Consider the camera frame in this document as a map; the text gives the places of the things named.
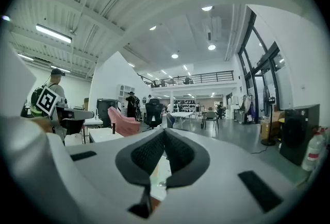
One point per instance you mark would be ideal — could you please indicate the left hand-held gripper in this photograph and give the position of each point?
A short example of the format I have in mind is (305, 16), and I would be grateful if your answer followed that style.
(47, 100)

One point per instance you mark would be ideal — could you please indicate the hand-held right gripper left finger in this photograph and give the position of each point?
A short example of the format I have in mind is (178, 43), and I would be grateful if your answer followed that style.
(123, 158)

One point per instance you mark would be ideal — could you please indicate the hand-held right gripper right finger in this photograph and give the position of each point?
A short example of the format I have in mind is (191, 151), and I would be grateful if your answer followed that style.
(198, 158)

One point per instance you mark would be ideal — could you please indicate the white washbasin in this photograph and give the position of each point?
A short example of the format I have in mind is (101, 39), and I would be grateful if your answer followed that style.
(104, 134)

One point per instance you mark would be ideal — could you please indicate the black faucet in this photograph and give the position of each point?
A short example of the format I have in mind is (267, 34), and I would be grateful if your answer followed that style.
(113, 129)

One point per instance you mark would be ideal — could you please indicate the pink cloth on chair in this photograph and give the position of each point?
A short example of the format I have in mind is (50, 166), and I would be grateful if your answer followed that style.
(122, 121)

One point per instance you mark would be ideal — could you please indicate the grey chair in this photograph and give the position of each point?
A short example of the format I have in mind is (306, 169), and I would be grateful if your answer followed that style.
(211, 116)

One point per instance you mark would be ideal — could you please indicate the white table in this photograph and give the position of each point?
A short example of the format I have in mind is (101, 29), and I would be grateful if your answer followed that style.
(181, 114)

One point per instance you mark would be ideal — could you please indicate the blue chair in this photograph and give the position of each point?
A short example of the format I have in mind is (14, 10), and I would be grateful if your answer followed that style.
(170, 120)

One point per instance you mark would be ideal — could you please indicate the black office chair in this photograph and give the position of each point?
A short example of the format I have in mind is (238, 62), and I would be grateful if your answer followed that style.
(153, 113)

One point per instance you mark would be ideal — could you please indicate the clothes rack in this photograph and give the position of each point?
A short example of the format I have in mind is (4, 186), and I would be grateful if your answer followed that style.
(248, 109)

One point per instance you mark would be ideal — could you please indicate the cardboard box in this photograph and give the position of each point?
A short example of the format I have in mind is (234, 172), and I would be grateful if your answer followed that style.
(269, 125)

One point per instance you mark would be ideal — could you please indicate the black balcony railing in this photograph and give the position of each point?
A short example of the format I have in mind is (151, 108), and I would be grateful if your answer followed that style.
(201, 77)

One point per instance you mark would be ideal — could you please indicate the long fluorescent ceiling light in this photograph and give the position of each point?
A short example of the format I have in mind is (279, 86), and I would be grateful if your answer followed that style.
(52, 33)

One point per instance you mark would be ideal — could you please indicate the black box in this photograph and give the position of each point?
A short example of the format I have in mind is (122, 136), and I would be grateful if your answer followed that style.
(299, 133)

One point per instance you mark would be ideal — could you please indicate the round ceiling light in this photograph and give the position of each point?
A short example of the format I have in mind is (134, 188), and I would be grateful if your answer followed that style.
(207, 8)
(152, 28)
(211, 47)
(174, 56)

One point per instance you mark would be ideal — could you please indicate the black window frame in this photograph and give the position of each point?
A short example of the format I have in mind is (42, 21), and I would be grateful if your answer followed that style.
(257, 73)

